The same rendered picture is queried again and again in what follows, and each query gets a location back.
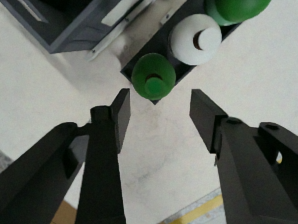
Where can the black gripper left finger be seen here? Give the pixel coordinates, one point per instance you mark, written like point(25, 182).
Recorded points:
point(33, 187)

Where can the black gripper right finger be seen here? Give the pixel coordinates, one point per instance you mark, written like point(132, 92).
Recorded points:
point(248, 171)

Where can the white bottle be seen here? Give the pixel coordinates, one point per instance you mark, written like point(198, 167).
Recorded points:
point(191, 44)

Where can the green bottle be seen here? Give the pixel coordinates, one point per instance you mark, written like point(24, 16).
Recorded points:
point(227, 12)
point(153, 76)

